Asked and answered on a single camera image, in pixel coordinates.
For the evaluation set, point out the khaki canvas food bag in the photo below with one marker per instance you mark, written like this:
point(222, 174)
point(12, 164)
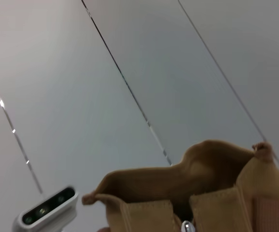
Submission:
point(202, 193)

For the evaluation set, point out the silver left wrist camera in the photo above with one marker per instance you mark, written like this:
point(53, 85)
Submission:
point(45, 210)

